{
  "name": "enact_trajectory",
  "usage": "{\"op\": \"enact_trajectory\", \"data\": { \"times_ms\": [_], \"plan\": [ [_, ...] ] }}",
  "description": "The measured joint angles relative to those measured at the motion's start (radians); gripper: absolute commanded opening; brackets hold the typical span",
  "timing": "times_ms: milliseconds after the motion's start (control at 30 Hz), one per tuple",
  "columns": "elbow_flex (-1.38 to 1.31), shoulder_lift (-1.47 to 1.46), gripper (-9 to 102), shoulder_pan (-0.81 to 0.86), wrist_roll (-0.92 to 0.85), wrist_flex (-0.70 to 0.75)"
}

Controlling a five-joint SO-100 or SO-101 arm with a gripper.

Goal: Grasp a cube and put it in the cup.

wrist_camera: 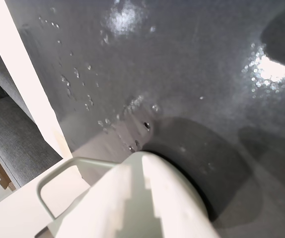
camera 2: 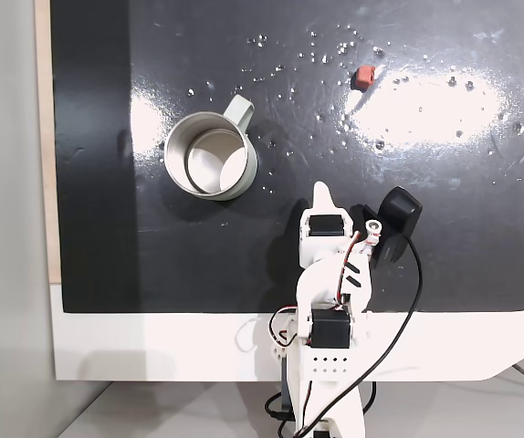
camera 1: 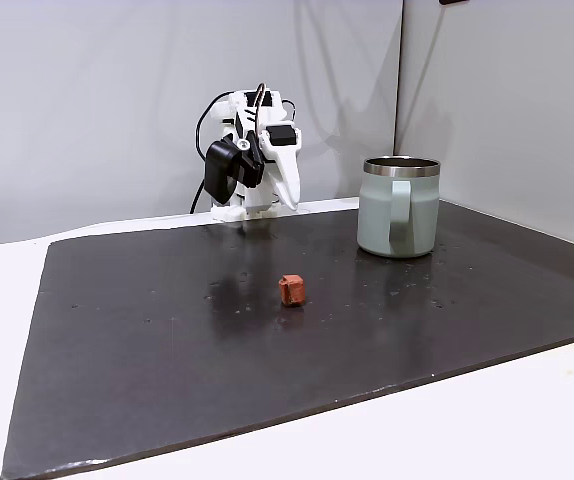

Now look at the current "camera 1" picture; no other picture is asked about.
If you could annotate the red cube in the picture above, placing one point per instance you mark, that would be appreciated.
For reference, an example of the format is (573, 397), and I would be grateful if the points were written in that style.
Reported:
(292, 291)

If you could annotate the pale mug with steel rim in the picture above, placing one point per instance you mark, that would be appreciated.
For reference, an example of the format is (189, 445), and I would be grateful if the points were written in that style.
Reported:
(377, 215)

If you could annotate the black glossy mat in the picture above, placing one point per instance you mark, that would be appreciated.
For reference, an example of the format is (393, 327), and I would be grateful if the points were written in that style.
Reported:
(167, 350)

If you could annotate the black oval camera box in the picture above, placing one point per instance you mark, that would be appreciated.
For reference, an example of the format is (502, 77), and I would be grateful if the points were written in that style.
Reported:
(220, 170)

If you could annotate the black object on wall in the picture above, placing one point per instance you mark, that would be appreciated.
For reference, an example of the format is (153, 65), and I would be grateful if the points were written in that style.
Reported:
(452, 2)

